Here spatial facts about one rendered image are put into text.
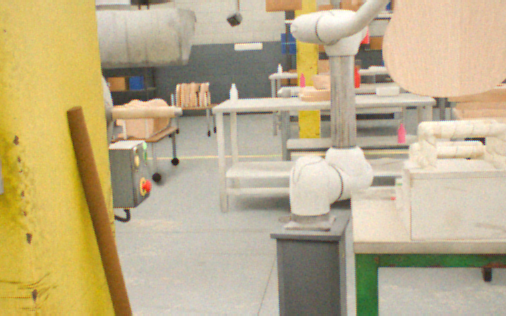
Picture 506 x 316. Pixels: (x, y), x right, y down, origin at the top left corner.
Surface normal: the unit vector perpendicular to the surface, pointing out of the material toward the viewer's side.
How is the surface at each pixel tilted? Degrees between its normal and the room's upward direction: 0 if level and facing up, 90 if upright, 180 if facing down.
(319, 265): 90
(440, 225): 90
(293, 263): 90
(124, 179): 90
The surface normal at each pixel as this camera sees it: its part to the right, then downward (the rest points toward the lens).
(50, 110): 0.99, -0.02
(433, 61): -0.09, 0.18
